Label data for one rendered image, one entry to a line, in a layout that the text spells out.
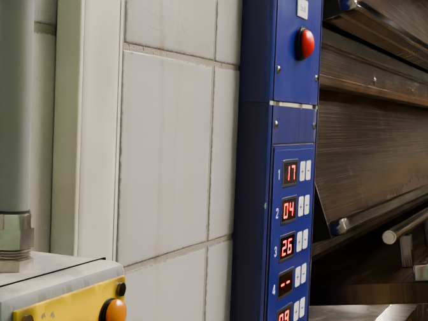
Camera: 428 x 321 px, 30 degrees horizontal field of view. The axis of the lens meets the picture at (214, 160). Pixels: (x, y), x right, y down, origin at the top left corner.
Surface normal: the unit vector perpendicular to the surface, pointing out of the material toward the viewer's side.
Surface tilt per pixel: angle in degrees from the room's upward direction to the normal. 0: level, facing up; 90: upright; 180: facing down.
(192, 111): 90
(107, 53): 90
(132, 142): 90
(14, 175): 90
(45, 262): 0
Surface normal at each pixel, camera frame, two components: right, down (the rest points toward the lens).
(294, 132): 0.92, 0.06
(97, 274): 0.86, -0.33
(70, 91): -0.39, 0.04
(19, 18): 0.37, 0.07
